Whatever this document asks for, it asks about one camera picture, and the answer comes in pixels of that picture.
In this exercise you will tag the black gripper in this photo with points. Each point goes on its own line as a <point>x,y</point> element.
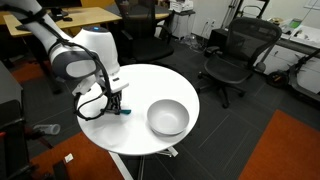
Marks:
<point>115,97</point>

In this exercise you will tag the green marker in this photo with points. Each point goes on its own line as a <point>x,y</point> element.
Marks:
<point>126,112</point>

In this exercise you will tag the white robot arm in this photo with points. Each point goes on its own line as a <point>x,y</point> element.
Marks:
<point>83,50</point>

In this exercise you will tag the grey bowl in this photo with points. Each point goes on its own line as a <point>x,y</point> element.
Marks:
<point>168,116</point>

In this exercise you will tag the white table base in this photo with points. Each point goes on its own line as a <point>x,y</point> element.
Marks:
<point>118,163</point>

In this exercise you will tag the white paper scrap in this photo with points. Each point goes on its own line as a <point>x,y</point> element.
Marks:
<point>68,158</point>

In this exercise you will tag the clear plastic bottle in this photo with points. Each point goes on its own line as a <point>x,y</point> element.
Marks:
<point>48,129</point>

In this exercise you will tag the black padded office chair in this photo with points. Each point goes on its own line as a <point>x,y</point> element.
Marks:
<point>146,40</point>

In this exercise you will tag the wooden desk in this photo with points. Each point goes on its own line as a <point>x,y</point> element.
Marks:
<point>83,16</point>

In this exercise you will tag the black computer mouse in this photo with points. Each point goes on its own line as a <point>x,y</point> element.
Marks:
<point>67,19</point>

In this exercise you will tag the black grey equipment stand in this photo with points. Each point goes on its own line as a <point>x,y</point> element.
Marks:
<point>11,133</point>

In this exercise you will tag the white storage cabinet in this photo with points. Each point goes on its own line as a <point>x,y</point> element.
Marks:
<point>182,23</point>

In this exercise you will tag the black computer tower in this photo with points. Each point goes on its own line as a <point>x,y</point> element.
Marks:
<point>218,37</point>

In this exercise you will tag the black mesh office chair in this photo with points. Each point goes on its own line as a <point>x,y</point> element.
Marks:
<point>233,63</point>

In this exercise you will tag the black kick scooter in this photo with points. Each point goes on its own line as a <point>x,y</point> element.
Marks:
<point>293,78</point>

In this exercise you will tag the white side desk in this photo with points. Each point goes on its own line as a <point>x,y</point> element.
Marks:
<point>300,50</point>

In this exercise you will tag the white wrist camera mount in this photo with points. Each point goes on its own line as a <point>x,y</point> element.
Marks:
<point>118,85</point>

